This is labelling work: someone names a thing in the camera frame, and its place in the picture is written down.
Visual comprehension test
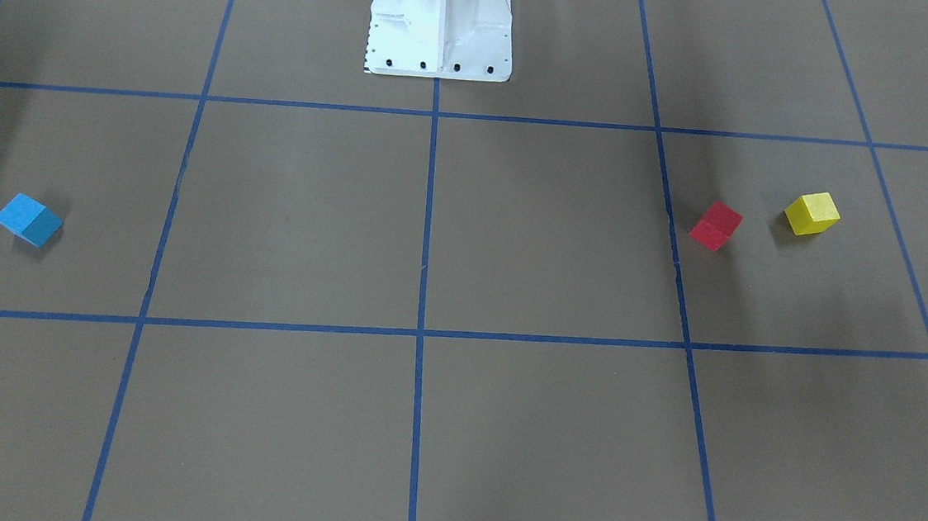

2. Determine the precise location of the blue wooden cube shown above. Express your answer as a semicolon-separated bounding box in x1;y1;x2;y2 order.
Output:
0;194;64;249

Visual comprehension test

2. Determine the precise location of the yellow wooden cube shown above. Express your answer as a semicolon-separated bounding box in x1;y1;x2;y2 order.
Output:
784;192;841;237

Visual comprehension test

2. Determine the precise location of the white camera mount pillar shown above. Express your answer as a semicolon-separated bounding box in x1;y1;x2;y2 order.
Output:
363;0;514;83

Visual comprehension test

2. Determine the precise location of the red wooden cube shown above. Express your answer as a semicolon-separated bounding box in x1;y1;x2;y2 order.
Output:
689;201;744;251

